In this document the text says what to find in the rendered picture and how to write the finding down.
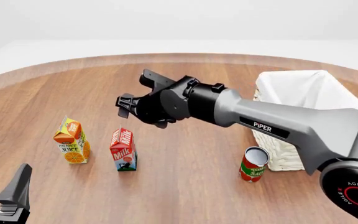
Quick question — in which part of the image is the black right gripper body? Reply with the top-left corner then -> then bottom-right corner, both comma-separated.
115,93 -> 143,119

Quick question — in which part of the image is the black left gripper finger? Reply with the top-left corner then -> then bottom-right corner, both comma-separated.
0,162 -> 33,211

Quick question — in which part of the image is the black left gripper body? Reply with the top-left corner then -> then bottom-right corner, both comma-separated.
0,204 -> 31,224

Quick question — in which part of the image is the red and white milk carton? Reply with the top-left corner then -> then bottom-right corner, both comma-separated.
109,127 -> 138,172

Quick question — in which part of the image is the white wicker basket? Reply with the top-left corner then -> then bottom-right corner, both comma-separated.
251,69 -> 358,172

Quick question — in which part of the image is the white cloth basket liner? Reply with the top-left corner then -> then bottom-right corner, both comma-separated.
255,69 -> 358,116

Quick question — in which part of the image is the orange juice carton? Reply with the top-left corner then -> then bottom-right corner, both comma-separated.
53,114 -> 91,164

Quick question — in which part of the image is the red tomato sauce tin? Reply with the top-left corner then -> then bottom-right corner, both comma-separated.
239,146 -> 270,183

